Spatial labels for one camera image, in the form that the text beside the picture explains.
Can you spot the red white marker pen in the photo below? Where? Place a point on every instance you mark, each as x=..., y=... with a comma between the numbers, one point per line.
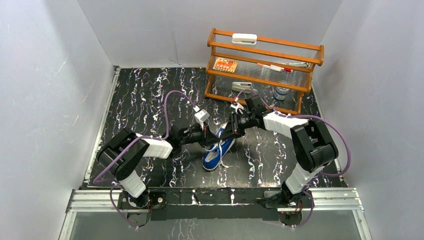
x=275, y=68

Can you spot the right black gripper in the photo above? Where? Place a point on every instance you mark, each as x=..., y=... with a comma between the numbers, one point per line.
x=229, y=133

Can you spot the small bottle on shelf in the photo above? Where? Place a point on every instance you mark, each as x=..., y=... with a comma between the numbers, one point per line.
x=280, y=93

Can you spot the wooden shelf rack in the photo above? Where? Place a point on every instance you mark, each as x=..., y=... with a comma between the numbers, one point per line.
x=302, y=58

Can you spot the white shoelace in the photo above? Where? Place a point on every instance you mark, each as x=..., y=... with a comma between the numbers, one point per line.
x=220, y=152

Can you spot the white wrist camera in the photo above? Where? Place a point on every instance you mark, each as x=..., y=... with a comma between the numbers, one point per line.
x=237, y=107
x=200, y=115

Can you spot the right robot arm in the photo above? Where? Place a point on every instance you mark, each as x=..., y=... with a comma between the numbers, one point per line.
x=313, y=144

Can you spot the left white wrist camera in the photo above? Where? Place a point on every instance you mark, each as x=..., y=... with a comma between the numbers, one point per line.
x=200, y=115

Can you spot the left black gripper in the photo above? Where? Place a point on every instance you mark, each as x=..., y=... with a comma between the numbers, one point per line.
x=204, y=135

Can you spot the white box top shelf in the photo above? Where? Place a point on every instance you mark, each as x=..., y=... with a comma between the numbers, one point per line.
x=244, y=39

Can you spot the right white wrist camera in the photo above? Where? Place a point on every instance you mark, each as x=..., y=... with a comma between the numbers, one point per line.
x=237, y=107

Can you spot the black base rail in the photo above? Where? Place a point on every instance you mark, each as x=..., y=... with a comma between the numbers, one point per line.
x=166, y=203

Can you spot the blue canvas sneaker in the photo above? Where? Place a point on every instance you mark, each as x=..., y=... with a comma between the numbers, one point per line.
x=218, y=150

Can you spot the grey stapler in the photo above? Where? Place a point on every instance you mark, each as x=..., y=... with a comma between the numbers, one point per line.
x=242, y=87

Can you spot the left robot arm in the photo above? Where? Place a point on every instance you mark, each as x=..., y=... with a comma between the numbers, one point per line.
x=122, y=154

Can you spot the orange snack packet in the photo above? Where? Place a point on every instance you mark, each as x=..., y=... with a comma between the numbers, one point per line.
x=225, y=65

